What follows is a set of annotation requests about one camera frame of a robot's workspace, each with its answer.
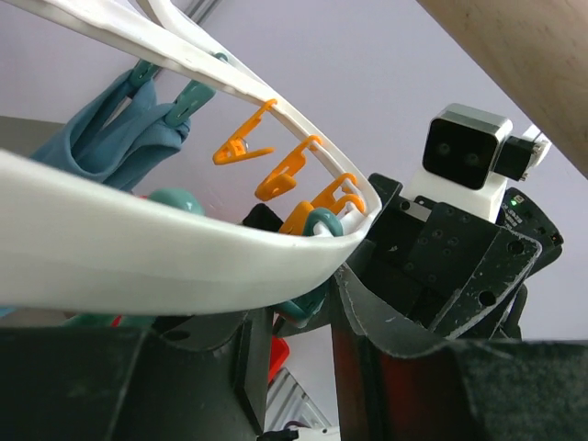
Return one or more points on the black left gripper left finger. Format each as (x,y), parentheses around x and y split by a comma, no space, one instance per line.
(204,378)

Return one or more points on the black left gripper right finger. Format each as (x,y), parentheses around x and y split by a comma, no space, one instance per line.
(396,381)

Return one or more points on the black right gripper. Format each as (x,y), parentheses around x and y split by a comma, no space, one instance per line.
(451,272)

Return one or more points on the white round clip hanger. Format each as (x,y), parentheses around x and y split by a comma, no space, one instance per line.
(73,245)

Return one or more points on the blue ribbed sock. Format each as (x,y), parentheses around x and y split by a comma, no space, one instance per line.
(116,139)

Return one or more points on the red plastic tray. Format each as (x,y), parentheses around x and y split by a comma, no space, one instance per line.
(279,348)

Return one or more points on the teal clothespin near gripper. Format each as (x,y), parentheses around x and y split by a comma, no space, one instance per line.
(301,310)

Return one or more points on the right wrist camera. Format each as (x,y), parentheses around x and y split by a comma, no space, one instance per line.
(469,155)

